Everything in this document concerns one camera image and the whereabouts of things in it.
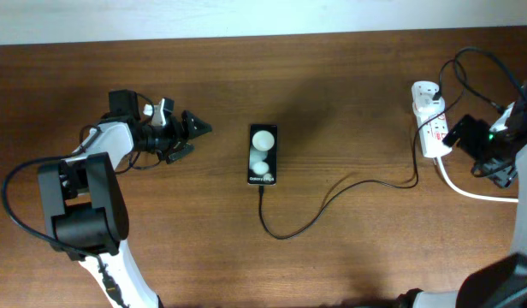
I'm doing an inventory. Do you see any white power strip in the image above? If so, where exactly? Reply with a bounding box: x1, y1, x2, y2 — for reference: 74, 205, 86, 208
412, 96, 452, 158

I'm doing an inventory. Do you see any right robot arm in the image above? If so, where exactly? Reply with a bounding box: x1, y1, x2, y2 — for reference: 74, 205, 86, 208
395, 83, 527, 308

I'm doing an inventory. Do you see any black USB charging cable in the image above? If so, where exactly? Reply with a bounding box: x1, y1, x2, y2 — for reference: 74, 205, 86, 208
258, 58, 469, 240

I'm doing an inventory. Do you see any white USB charger plug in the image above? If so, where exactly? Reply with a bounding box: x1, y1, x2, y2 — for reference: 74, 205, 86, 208
412, 80, 445, 116

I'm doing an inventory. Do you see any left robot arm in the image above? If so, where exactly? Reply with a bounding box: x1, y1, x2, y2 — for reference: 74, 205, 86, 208
38, 90, 212, 307

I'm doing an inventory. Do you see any black Samsung smartphone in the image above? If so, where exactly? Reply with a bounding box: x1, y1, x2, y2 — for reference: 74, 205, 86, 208
246, 124, 278, 186

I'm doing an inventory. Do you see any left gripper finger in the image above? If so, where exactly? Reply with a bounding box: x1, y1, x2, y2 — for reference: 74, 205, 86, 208
181, 110, 212, 139
165, 143, 194, 164

